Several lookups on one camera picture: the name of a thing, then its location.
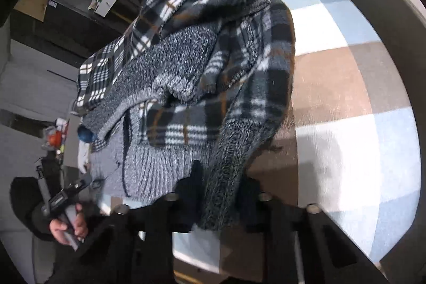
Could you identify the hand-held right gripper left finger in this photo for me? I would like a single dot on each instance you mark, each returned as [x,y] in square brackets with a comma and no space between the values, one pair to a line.
[186,204]

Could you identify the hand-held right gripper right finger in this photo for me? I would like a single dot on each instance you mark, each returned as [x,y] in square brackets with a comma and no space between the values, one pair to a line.
[253,210]

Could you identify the plaid fleece jacket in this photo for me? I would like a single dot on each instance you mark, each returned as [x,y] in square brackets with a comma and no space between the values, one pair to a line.
[199,71]

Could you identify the person's left forearm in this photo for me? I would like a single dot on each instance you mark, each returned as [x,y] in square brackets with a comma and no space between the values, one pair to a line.
[26,204]

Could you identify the person's left hand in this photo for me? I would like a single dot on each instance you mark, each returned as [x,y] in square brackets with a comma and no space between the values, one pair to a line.
[58,227]

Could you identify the orange round toy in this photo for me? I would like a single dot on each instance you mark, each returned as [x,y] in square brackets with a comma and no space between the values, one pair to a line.
[54,138]

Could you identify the checkered blanket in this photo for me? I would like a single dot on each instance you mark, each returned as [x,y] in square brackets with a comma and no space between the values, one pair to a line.
[332,87]

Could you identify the dark grey cabinet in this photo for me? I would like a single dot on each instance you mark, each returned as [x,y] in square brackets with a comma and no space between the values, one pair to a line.
[66,24]

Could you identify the large cardboard box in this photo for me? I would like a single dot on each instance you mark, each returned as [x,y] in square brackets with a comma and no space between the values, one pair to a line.
[30,6]

